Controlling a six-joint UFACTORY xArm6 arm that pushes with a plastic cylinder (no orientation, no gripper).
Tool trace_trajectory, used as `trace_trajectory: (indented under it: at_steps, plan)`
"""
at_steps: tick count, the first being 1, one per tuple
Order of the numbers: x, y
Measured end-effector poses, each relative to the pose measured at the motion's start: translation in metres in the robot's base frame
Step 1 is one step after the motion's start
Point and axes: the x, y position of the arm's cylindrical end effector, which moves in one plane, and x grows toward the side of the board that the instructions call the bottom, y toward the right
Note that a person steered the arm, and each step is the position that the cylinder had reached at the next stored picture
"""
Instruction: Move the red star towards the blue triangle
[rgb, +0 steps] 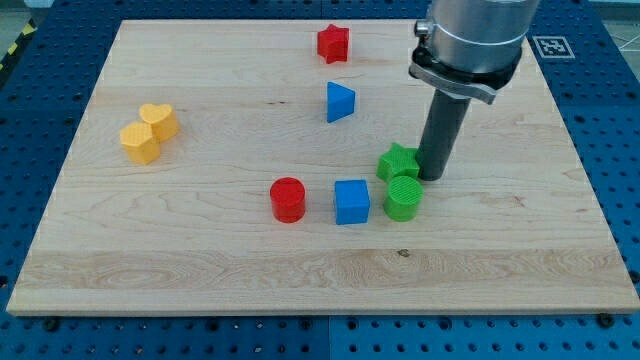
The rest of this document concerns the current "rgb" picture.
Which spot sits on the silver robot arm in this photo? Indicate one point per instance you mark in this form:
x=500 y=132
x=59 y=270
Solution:
x=471 y=48

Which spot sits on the green star block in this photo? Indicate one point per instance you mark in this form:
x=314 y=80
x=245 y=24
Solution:
x=397 y=161

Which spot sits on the blue triangle block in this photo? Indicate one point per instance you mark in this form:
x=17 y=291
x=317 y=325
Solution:
x=340 y=101

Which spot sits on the red star block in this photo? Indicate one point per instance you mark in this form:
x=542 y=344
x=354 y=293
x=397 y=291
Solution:
x=333 y=44

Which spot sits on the red cylinder block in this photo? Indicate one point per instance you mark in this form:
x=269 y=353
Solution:
x=288 y=199

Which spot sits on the blue cube block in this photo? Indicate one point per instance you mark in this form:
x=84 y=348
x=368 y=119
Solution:
x=352 y=202

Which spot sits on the green cylinder block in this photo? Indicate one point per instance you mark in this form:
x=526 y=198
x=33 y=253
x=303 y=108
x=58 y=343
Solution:
x=403 y=197

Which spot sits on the wooden board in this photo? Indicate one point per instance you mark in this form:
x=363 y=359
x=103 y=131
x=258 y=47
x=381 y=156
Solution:
x=512 y=227

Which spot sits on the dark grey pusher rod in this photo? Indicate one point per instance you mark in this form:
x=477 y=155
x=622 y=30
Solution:
x=443 y=123

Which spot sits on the yellow heart block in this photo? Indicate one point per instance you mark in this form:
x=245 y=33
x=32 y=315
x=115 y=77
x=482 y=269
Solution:
x=162 y=119

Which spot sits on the yellow pentagon block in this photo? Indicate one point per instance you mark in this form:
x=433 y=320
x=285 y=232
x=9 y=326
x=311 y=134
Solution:
x=139 y=143

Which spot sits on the white fiducial marker tag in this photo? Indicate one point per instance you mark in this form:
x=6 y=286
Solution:
x=553 y=47

